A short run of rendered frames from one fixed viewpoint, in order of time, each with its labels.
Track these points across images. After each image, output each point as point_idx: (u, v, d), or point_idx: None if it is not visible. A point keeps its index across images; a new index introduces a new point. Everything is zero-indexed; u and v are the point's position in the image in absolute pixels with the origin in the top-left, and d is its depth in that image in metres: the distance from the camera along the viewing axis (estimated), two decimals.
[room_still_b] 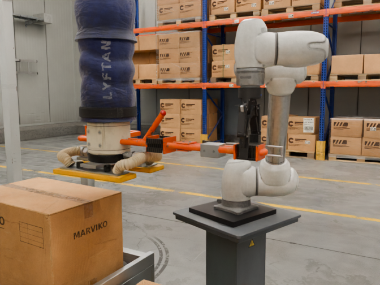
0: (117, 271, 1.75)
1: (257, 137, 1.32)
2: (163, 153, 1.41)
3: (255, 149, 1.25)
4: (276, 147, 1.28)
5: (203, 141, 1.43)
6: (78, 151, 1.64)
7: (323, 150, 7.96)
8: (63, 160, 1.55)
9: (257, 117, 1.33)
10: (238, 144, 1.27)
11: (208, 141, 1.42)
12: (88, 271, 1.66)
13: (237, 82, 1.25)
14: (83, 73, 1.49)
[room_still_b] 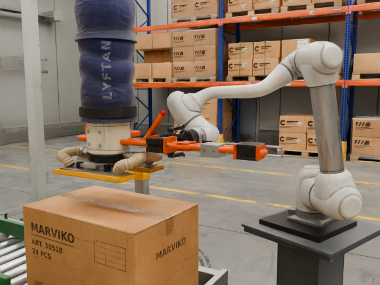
0: None
1: None
2: (163, 153, 1.41)
3: (255, 149, 1.25)
4: (276, 147, 1.28)
5: (203, 141, 1.43)
6: (78, 151, 1.64)
7: (345, 150, 7.77)
8: (63, 160, 1.55)
9: None
10: (238, 144, 1.27)
11: (208, 141, 1.42)
12: None
13: None
14: (83, 73, 1.49)
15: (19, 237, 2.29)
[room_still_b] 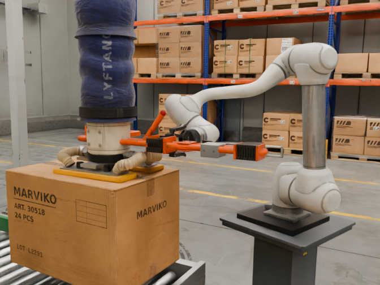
0: (173, 284, 1.62)
1: None
2: (163, 153, 1.41)
3: (255, 149, 1.25)
4: (276, 147, 1.28)
5: (203, 141, 1.43)
6: (78, 151, 1.64)
7: (325, 148, 7.93)
8: (63, 160, 1.55)
9: None
10: (238, 144, 1.27)
11: (208, 141, 1.42)
12: (149, 255, 1.50)
13: None
14: (84, 73, 1.49)
15: (1, 229, 2.31)
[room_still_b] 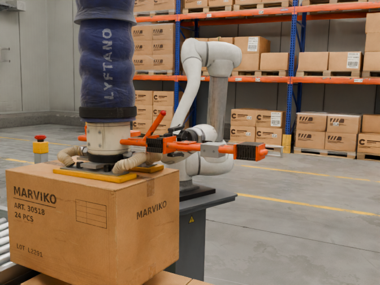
0: None
1: None
2: (163, 153, 1.41)
3: (255, 149, 1.25)
4: (276, 147, 1.28)
5: (203, 141, 1.43)
6: (78, 151, 1.64)
7: (289, 143, 8.25)
8: (63, 160, 1.55)
9: None
10: (238, 144, 1.27)
11: (208, 141, 1.42)
12: (149, 255, 1.50)
13: None
14: (84, 73, 1.48)
15: None
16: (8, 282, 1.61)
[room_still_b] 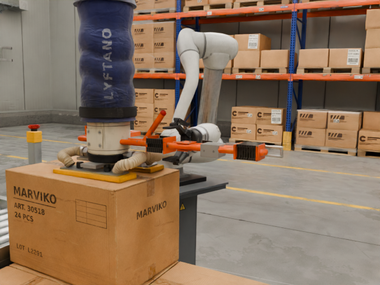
0: None
1: None
2: (163, 153, 1.41)
3: (255, 149, 1.25)
4: (276, 147, 1.28)
5: (203, 141, 1.43)
6: (78, 151, 1.64)
7: (289, 140, 8.25)
8: (63, 160, 1.55)
9: (180, 124, 1.54)
10: (238, 144, 1.27)
11: (208, 141, 1.42)
12: (148, 255, 1.50)
13: None
14: (84, 73, 1.49)
15: None
16: None
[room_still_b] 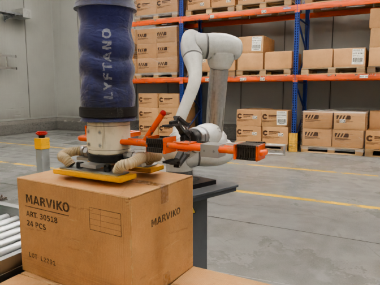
0: None
1: None
2: (163, 153, 1.41)
3: (255, 149, 1.25)
4: (278, 146, 1.32)
5: (200, 142, 1.41)
6: (78, 151, 1.64)
7: (296, 141, 8.20)
8: (63, 160, 1.55)
9: (180, 123, 1.54)
10: (238, 144, 1.27)
11: (206, 142, 1.40)
12: (163, 263, 1.48)
13: None
14: (84, 73, 1.49)
15: None
16: (8, 272, 1.62)
